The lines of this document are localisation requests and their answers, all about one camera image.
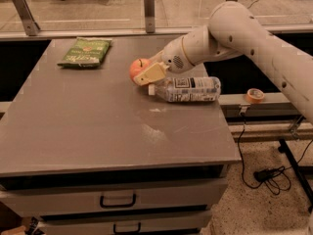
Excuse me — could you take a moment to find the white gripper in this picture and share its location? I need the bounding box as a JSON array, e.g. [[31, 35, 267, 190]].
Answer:
[[133, 37, 190, 86]]

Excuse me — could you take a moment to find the red apple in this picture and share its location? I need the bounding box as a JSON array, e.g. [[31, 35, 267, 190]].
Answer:
[[129, 58, 151, 79]]

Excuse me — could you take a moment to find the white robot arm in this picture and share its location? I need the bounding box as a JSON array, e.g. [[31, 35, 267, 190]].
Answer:
[[131, 2, 313, 121]]

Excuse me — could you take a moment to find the clear plastic water bottle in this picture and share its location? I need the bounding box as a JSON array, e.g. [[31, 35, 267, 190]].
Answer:
[[148, 76, 221, 103]]

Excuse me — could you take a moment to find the green chip bag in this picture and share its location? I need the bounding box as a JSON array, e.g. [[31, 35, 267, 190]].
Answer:
[[58, 37, 112, 69]]

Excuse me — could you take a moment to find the orange tape roll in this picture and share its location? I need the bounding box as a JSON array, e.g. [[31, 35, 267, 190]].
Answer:
[[246, 88, 265, 104]]

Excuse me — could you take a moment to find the grey cabinet table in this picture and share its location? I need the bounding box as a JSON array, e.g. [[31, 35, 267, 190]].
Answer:
[[0, 36, 240, 235]]

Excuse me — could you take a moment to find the upper grey drawer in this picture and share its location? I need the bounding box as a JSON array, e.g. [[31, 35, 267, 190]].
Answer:
[[0, 178, 227, 217]]

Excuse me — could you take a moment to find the grey drawer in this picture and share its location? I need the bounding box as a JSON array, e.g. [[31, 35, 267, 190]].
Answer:
[[0, 178, 227, 217], [37, 211, 211, 235]]

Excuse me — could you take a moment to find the lower grey drawer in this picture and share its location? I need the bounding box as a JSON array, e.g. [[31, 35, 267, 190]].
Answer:
[[37, 211, 211, 235]]

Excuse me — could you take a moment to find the black metal stand leg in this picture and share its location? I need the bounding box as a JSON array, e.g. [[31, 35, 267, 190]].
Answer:
[[278, 139, 313, 212]]

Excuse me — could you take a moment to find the middle metal railing bracket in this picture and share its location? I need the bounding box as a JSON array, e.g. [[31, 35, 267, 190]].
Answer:
[[144, 0, 156, 33]]

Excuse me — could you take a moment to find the left metal railing bracket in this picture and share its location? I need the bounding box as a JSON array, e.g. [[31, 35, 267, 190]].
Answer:
[[12, 0, 40, 36]]

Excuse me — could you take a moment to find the black power cable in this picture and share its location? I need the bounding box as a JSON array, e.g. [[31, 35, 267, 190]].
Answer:
[[237, 113, 313, 196]]

